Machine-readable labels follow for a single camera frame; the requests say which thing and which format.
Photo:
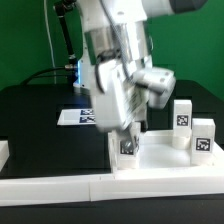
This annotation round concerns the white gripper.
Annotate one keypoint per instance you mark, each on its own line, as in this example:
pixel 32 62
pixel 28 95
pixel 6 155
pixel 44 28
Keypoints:
pixel 115 102

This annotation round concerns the white square tabletop tray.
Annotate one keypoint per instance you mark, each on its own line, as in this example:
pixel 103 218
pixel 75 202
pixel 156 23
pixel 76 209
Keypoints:
pixel 157 149

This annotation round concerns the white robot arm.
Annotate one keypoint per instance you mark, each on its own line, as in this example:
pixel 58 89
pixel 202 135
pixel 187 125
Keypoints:
pixel 115 29

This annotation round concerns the white sheet with AprilTags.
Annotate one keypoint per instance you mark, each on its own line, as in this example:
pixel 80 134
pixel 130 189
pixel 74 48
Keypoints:
pixel 76 117

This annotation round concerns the white U-shaped obstacle fence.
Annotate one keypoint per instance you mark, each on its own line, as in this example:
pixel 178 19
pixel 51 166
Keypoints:
pixel 181 181

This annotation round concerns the white block at left edge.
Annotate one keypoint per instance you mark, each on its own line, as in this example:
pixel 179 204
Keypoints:
pixel 4 153

